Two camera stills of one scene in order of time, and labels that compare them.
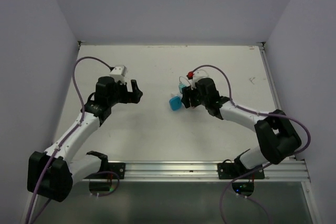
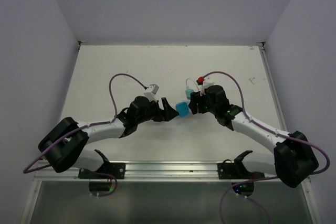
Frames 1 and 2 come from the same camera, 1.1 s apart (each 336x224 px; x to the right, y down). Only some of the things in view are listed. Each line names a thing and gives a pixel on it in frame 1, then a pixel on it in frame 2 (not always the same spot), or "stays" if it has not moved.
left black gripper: [129, 96] → [167, 114]
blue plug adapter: [175, 103] → [182, 107]
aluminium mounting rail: [208, 171] stays
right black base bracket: [229, 170] stays
